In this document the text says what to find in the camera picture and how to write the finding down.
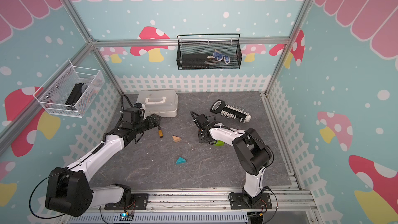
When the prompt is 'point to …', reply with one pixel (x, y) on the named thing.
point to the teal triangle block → (180, 160)
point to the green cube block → (219, 143)
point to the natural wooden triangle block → (176, 138)
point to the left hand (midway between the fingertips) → (156, 121)
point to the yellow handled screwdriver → (160, 133)
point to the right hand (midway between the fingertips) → (205, 137)
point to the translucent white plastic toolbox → (161, 103)
